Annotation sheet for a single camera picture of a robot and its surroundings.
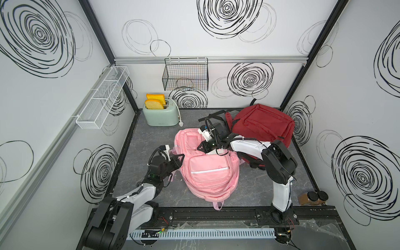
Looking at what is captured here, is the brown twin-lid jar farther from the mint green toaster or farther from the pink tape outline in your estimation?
the mint green toaster

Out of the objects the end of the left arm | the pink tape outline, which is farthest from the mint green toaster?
the end of the left arm

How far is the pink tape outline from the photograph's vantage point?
0.77m

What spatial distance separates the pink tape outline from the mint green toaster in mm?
161

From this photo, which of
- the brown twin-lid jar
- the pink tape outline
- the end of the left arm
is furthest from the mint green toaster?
the brown twin-lid jar

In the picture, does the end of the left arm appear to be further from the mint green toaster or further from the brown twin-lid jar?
the brown twin-lid jar
